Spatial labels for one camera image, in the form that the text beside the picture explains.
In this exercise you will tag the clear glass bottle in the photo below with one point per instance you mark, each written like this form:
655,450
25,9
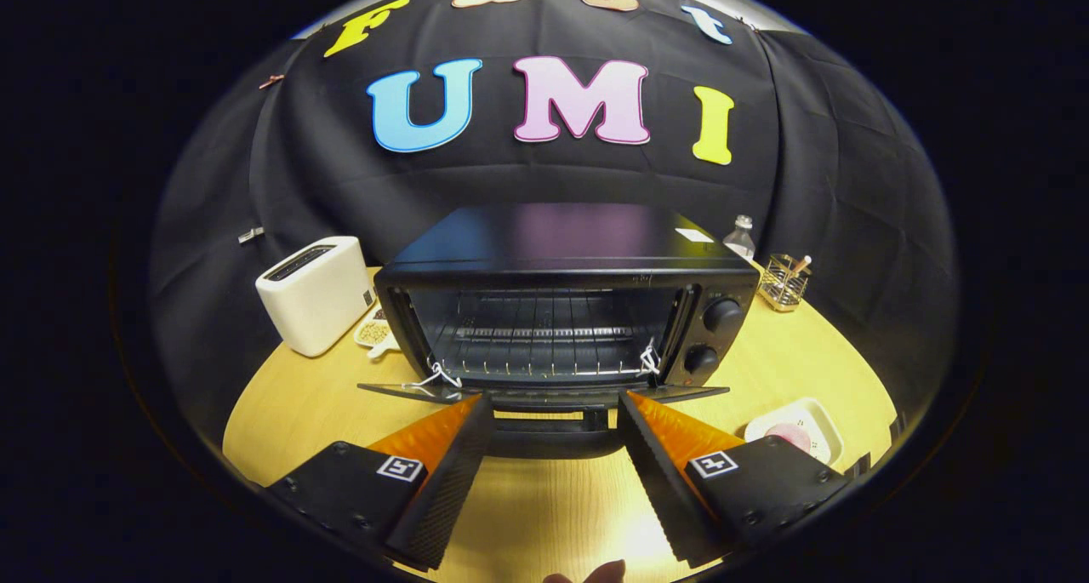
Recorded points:
740,241

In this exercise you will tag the small red clip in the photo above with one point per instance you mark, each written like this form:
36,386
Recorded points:
272,81

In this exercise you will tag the white square plate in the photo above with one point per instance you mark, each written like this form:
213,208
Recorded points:
817,421

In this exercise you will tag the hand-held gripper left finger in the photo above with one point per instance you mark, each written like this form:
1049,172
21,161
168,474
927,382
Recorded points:
455,481

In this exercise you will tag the wooden stick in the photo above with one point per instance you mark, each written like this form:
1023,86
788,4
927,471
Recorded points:
801,264

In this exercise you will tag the white toaster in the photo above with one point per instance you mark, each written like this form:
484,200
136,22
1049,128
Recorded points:
319,302

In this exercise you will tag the small dish of beans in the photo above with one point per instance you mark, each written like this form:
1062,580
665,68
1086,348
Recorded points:
374,334

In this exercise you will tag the small metal clip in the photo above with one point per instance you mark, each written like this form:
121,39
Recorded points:
251,235

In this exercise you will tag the black toaster oven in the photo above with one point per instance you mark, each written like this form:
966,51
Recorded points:
561,242

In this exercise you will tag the pink round food slice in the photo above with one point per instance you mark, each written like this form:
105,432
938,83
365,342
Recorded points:
791,437

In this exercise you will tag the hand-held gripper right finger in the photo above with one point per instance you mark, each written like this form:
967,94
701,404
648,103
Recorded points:
659,489

